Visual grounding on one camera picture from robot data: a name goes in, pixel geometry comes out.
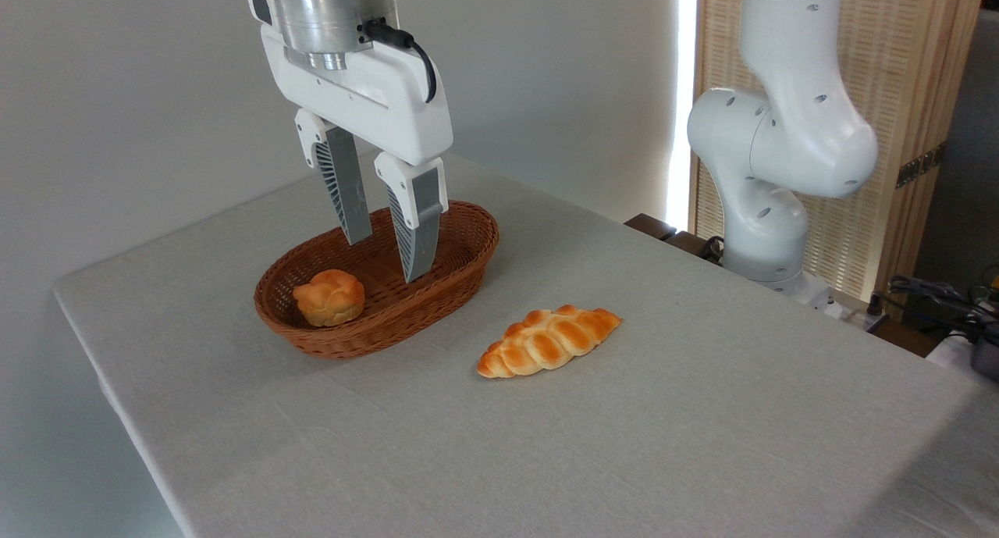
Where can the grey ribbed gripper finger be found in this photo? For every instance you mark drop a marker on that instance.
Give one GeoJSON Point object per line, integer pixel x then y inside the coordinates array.
{"type": "Point", "coordinates": [347, 187]}
{"type": "Point", "coordinates": [421, 218]}

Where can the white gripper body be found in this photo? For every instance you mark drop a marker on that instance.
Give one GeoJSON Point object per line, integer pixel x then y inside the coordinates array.
{"type": "Point", "coordinates": [382, 108]}

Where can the round knotted bread bun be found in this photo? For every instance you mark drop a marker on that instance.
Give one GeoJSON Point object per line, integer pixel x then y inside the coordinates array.
{"type": "Point", "coordinates": [329, 297]}

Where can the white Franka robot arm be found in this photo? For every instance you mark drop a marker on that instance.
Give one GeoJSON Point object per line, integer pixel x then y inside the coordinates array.
{"type": "Point", "coordinates": [788, 132]}

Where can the brown woven wicker basket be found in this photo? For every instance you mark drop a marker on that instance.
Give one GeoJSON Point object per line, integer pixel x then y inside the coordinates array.
{"type": "Point", "coordinates": [421, 304]}

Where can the long braided bread loaf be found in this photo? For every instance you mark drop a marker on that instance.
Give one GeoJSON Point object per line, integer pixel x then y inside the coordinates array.
{"type": "Point", "coordinates": [546, 341]}

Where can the dark brown wooden furniture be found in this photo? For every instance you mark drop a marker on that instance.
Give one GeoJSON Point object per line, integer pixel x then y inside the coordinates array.
{"type": "Point", "coordinates": [652, 226]}

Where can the grey table cloth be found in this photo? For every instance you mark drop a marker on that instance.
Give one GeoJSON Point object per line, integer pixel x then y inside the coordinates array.
{"type": "Point", "coordinates": [702, 444]}

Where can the wooden slatted folding screen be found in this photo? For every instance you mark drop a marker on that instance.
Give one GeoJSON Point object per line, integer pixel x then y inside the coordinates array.
{"type": "Point", "coordinates": [897, 69]}

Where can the dark metal screen hinge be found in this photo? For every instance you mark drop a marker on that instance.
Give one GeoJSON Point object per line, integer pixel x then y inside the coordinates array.
{"type": "Point", "coordinates": [919, 165]}

